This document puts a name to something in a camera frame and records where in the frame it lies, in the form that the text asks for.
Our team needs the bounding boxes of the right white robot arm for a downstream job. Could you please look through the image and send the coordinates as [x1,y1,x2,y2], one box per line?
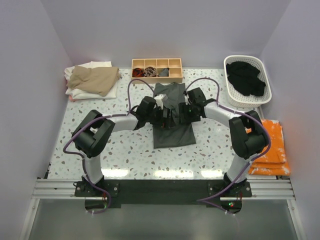
[178,87,271,197]

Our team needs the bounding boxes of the dark grey folded item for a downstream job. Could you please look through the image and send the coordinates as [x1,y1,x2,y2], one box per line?
[157,67,170,78]

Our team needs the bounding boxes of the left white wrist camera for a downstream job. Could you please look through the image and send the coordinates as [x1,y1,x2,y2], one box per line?
[153,94,168,110]

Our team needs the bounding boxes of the aluminium rail frame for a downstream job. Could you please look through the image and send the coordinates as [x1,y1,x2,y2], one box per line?
[19,178,307,240]

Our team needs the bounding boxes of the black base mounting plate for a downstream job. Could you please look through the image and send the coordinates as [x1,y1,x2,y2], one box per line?
[73,178,253,210]

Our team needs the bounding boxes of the orange tie-dye folded shirt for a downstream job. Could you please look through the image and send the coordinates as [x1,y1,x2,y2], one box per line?
[248,119,291,176]

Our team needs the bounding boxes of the white perforated laundry basket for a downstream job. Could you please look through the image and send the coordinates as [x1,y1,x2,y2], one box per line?
[223,55,272,108]

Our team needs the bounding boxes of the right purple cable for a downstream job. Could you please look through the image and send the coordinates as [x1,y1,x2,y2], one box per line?
[184,77,273,214]

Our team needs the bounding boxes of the brown patterned rolled item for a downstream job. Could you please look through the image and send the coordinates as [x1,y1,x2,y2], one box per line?
[143,66,157,78]

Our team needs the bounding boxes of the beige folded shirt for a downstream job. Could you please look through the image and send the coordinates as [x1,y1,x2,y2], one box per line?
[66,65,120,97]

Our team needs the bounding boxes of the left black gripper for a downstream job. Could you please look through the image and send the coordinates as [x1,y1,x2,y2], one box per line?
[145,106,175,129]

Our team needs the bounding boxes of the white folded shirt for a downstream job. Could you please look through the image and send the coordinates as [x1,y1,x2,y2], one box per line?
[65,61,117,102]

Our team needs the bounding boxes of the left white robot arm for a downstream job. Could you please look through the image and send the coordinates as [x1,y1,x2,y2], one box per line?
[71,94,176,196]

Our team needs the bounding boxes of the dark grey t-shirt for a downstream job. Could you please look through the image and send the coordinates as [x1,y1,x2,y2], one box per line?
[153,82,196,149]

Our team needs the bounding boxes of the wooden compartment tray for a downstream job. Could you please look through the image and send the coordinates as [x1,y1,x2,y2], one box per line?
[130,58,183,84]

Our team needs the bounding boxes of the black garment in basket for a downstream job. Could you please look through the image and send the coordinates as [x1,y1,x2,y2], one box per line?
[226,61,266,97]

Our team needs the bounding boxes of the orange black rolled item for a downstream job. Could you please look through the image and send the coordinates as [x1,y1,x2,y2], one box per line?
[132,67,144,78]

